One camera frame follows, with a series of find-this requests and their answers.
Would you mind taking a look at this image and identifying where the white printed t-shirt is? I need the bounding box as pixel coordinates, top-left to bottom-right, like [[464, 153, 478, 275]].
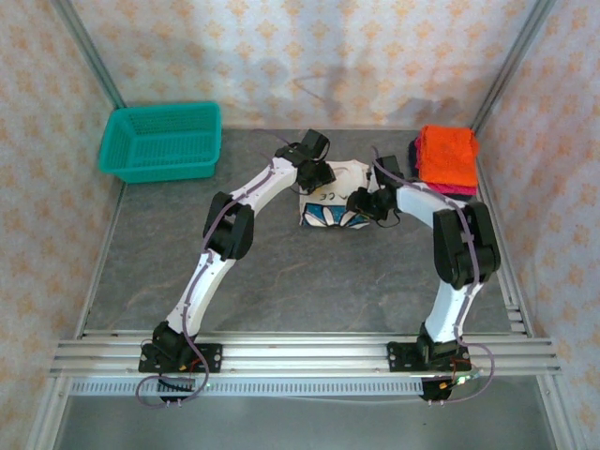
[[298, 157, 376, 232]]

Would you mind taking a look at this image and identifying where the navy folded t-shirt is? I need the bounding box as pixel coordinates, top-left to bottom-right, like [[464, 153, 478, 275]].
[[406, 139, 474, 203]]

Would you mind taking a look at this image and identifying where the orange folded t-shirt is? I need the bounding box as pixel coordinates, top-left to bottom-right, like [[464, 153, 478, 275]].
[[416, 124, 482, 187]]

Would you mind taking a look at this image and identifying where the green plastic basket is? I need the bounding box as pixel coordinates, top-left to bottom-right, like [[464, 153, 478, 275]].
[[97, 101, 222, 185]]

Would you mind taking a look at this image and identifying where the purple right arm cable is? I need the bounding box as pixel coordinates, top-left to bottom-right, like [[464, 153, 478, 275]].
[[371, 145, 498, 408]]

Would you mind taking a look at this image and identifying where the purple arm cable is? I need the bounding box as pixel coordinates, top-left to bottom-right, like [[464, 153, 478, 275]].
[[135, 128, 296, 409], [371, 145, 498, 408]]

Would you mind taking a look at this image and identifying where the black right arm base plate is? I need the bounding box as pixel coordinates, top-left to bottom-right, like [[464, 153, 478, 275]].
[[387, 342, 470, 374]]

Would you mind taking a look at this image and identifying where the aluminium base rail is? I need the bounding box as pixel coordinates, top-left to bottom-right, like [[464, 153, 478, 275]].
[[50, 330, 562, 376]]

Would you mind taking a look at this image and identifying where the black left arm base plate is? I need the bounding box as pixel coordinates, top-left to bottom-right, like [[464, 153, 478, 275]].
[[138, 343, 223, 375]]

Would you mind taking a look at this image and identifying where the aluminium frame post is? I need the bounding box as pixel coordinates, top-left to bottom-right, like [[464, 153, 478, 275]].
[[470, 0, 559, 135], [51, 0, 127, 110]]

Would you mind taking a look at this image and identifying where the slotted grey cable duct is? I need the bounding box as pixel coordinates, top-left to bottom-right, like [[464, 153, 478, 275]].
[[69, 379, 426, 398]]

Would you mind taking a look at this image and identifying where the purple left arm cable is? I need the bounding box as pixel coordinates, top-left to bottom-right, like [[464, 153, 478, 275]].
[[135, 128, 296, 409]]

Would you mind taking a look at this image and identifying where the aluminium frame leg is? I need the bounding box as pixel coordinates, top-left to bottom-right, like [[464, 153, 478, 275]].
[[536, 374, 582, 450], [27, 374, 71, 450]]

